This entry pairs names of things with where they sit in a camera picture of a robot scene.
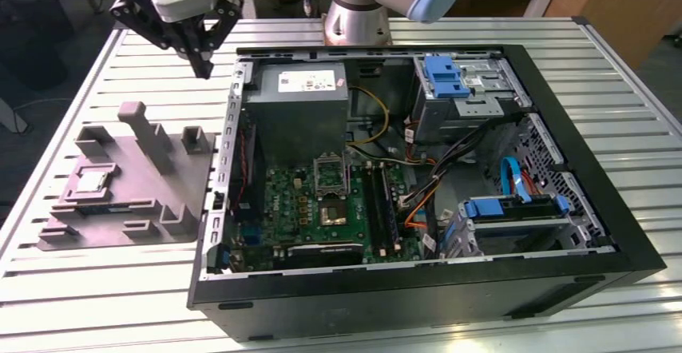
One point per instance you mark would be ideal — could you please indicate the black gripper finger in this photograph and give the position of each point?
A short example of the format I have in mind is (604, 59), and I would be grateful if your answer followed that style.
(139, 19)
(229, 9)

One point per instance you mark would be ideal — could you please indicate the silver CPU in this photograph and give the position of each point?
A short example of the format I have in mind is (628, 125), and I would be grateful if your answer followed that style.
(91, 181)

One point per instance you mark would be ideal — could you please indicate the CPU socket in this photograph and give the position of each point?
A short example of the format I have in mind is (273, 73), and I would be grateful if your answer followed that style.
(334, 215)

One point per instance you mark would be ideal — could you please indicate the grey power supply unit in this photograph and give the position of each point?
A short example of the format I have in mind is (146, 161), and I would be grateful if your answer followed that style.
(293, 121)

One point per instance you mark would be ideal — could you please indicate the grey parts rack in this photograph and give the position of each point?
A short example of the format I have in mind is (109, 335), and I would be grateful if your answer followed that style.
(134, 185)

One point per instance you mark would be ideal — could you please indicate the blue plastic disk carrier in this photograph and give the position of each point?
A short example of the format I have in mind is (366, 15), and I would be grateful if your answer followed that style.
(445, 73)

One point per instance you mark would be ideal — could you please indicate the RAM stick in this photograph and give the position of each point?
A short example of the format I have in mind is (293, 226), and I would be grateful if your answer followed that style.
(107, 210)

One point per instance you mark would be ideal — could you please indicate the green motherboard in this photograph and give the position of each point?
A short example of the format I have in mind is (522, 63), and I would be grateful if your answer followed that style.
(287, 209)

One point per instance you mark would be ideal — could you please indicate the blue port connector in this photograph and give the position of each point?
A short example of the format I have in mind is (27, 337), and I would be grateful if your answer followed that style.
(223, 260)
(251, 236)

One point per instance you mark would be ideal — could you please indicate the silver metal drive cage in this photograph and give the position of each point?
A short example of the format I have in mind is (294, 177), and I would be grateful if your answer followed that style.
(581, 233)
(480, 109)

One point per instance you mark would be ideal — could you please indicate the RAM slot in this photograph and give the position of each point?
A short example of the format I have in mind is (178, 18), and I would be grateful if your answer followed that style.
(373, 209)
(383, 209)
(379, 209)

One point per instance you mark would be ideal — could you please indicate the black graphics card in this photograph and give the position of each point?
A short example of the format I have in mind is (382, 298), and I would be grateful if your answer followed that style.
(325, 251)

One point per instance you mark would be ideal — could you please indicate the hard disk in blue carrier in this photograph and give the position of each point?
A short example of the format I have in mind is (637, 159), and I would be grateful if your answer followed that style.
(485, 208)

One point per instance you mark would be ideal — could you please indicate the wooden cabinet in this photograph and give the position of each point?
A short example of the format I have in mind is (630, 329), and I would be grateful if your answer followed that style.
(629, 9)

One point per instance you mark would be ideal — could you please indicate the black PC case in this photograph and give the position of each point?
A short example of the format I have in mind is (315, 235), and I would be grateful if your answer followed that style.
(373, 309)

